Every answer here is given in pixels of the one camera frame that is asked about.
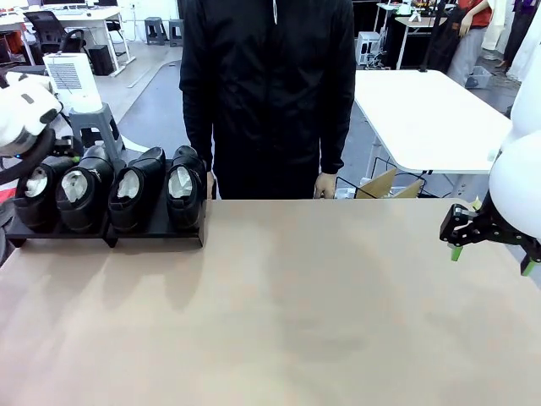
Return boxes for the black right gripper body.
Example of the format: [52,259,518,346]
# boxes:
[473,206,534,247]

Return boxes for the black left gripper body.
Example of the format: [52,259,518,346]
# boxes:
[50,134,84,164]

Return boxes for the black leather loafer shoe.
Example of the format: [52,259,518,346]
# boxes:
[55,145,116,234]
[107,146,167,233]
[165,145,208,232]
[12,156,73,233]

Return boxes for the person's left forearm black sleeve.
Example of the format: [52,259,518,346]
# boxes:
[317,101,357,177]

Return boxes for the person's right forearm black sleeve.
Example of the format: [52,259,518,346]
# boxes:
[184,101,216,174]

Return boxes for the black shoe stand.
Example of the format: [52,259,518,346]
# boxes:
[6,158,209,250]

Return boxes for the black pole stand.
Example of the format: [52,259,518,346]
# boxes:
[418,0,445,74]

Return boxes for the person's left hand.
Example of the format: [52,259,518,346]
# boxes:
[314,172,338,199]

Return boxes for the white tissue paper shoe stuffing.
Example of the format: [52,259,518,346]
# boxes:
[25,167,54,199]
[116,167,147,199]
[61,168,95,203]
[167,165,199,199]

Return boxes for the grey plastic step stool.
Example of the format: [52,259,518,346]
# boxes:
[68,103,127,162]

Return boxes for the white air purifier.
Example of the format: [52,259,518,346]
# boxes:
[43,52,105,114]

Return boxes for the brown cardboard box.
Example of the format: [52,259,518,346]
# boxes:
[358,167,425,200]

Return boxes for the black office chair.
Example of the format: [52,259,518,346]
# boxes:
[23,10,88,56]
[0,62,47,85]

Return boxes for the black computer tower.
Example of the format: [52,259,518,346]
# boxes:
[87,44,116,77]

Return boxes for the dark grey bag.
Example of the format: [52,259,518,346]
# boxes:
[0,201,19,268]

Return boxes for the white table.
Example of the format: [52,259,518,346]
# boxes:
[353,69,515,200]

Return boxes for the white office desk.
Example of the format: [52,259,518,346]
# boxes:
[0,6,137,78]

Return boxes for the clear plastic storage box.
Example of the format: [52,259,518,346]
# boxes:
[464,65,495,90]

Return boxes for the mannequin red top grey trousers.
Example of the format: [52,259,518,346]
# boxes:
[446,0,495,88]

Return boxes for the black hanging apron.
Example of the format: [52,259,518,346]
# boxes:
[426,3,464,73]

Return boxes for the cream hanging garment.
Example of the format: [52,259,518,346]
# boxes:
[481,0,508,60]

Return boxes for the person body in black jacket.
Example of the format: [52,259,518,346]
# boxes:
[178,0,357,200]

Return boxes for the white computer case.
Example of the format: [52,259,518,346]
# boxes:
[357,31,385,68]

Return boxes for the dark hanging garment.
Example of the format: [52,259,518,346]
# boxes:
[502,0,534,71]

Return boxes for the wooden top background table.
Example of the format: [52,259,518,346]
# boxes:
[395,15,460,71]

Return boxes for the white hanging cloth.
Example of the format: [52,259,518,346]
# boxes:
[509,0,541,81]

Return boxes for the black corrugated cable hose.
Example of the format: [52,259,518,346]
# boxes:
[0,126,58,187]

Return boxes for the black wire frame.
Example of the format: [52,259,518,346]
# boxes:
[336,155,396,200]

